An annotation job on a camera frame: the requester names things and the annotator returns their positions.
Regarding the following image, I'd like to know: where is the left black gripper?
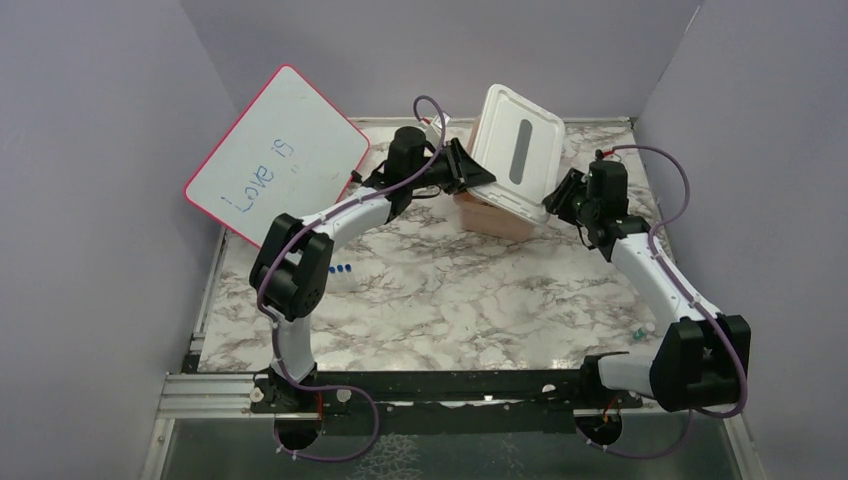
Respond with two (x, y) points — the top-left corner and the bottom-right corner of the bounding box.
(406, 136), (494, 194)

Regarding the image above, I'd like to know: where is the white plastic bin lid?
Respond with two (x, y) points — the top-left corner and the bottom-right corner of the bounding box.
(468, 84), (565, 226)

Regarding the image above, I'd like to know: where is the clear test tube rack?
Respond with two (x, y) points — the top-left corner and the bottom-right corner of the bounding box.
(325, 270), (361, 295)

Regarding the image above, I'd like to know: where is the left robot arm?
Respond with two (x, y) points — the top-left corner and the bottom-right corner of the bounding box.
(249, 127), (497, 411)

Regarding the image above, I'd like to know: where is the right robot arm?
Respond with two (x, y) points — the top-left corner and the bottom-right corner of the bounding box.
(543, 160), (751, 414)

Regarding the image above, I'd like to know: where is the pink plastic bin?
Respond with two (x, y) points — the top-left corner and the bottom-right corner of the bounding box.
(454, 116), (539, 244)

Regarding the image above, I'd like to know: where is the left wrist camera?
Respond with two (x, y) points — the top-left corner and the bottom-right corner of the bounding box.
(420, 115), (445, 147)

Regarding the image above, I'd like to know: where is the white board with pink frame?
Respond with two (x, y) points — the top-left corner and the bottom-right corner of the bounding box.
(184, 65), (370, 246)

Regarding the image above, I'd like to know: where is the black metal base rail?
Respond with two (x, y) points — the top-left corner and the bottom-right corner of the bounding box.
(158, 368), (644, 439)

